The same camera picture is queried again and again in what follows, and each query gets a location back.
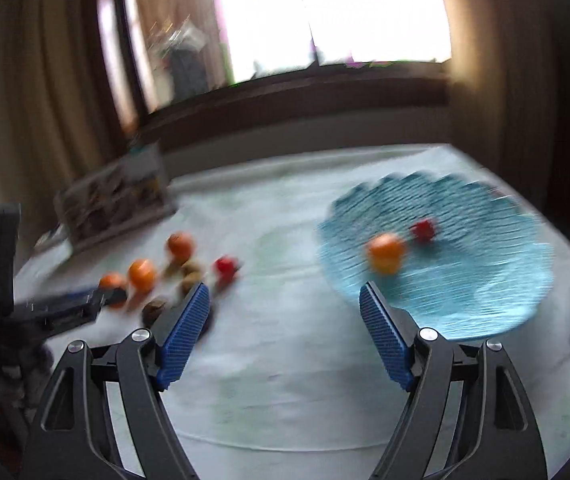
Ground light blue plastic fruit basket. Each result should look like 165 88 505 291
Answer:
315 171 556 343

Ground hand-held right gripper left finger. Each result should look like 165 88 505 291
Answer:
20 282 211 480

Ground dark wooden window frame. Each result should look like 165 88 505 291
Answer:
80 0 453 151

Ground dark brown round fruit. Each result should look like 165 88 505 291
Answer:
142 297 168 326

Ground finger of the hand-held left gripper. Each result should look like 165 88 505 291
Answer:
20 285 128 333

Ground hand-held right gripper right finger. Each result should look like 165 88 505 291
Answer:
359 281 548 480

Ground orange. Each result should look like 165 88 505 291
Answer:
98 272 128 306
367 232 407 276
128 258 158 293
166 231 197 263

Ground photo collage frame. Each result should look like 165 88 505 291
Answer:
54 142 178 253

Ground pale green tablecloth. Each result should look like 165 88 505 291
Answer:
12 144 570 480

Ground beige curtain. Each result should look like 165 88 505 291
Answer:
435 0 561 211
0 0 136 271

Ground hanging clothes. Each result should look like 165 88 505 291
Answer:
150 15 211 106

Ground red round fruit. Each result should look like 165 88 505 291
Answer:
409 217 438 243
214 255 242 283

